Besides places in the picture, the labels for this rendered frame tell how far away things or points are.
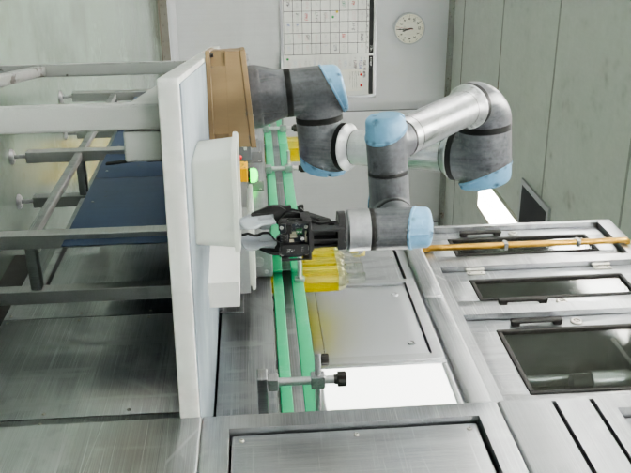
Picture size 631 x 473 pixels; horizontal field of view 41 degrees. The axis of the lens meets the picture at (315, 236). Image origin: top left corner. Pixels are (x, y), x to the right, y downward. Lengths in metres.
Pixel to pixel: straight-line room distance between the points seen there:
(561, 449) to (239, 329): 0.88
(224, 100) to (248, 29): 6.16
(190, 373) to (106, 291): 1.05
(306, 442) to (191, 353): 0.23
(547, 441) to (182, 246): 0.64
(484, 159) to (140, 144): 0.82
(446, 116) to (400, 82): 6.64
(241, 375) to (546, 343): 0.97
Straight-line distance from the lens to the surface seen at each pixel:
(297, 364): 1.89
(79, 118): 1.35
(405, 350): 2.26
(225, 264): 1.75
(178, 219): 1.31
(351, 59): 8.19
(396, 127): 1.53
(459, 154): 1.89
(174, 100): 1.29
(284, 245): 1.45
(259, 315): 2.04
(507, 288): 2.72
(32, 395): 2.25
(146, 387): 2.21
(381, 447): 1.37
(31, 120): 1.36
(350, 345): 2.28
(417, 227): 1.48
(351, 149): 2.02
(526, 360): 2.35
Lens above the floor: 0.86
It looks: 4 degrees up
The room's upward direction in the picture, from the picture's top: 88 degrees clockwise
